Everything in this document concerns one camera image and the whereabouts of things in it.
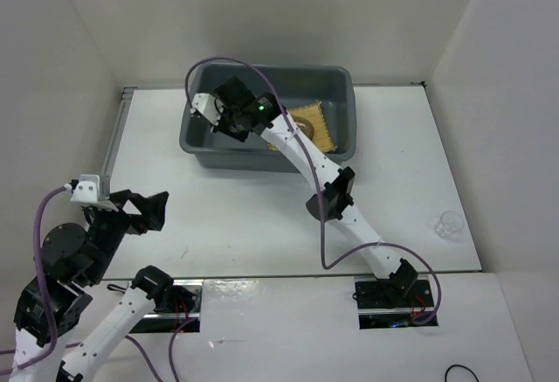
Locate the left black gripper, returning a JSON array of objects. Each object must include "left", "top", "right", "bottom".
[{"left": 86, "top": 187, "right": 169, "bottom": 283}]

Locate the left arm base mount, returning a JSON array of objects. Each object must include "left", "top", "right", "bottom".
[{"left": 107, "top": 277, "right": 202, "bottom": 334}]

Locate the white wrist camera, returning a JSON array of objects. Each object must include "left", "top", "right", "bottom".
[
  {"left": 63, "top": 174, "right": 110, "bottom": 205},
  {"left": 190, "top": 93, "right": 224, "bottom": 126}
]

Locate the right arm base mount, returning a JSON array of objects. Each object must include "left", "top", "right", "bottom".
[{"left": 352, "top": 277, "right": 435, "bottom": 330}]

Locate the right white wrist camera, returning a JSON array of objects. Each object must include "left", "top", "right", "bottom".
[{"left": 190, "top": 93, "right": 224, "bottom": 126}]

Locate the grey plastic bin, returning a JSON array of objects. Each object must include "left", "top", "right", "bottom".
[{"left": 179, "top": 61, "right": 357, "bottom": 173}]

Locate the yellow woven bamboo mat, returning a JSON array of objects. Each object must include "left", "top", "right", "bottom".
[{"left": 261, "top": 100, "right": 336, "bottom": 153}]

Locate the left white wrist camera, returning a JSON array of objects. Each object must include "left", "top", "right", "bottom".
[{"left": 63, "top": 174, "right": 110, "bottom": 205}]

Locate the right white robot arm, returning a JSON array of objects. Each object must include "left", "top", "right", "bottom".
[{"left": 211, "top": 76, "right": 418, "bottom": 306}]

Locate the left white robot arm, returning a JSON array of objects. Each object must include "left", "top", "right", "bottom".
[{"left": 4, "top": 181, "right": 174, "bottom": 381}]

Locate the clear glass plate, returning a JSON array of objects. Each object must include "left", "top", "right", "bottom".
[{"left": 293, "top": 115, "right": 314, "bottom": 140}]

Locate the black cable loop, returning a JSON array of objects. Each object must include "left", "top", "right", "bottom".
[{"left": 445, "top": 364, "right": 480, "bottom": 382}]

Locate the aluminium table rail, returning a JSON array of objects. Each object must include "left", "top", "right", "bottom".
[{"left": 100, "top": 87, "right": 136, "bottom": 176}]

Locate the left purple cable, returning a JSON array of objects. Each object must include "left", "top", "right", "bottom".
[{"left": 0, "top": 184, "right": 200, "bottom": 382}]

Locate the clear glass cup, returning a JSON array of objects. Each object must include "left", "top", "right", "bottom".
[{"left": 434, "top": 211, "right": 465, "bottom": 240}]

